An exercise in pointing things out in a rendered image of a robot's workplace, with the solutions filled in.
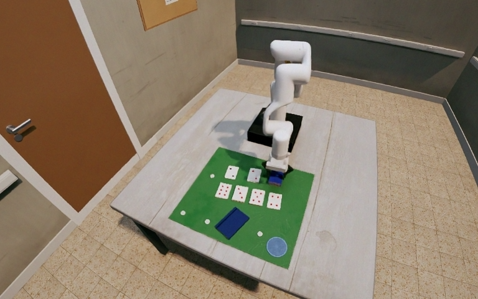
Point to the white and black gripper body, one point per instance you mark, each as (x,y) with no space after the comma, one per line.
(285,160)

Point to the white card with red dots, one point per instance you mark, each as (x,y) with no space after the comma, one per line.
(240,193)
(257,197)
(223,190)
(274,201)

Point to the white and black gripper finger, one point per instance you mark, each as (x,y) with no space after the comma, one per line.
(290,169)
(264,165)

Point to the green felt card mat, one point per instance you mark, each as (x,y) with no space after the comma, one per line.
(200,204)

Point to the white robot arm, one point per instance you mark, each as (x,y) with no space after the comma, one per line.
(286,75)

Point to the blue round disc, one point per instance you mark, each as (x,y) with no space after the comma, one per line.
(276,247)

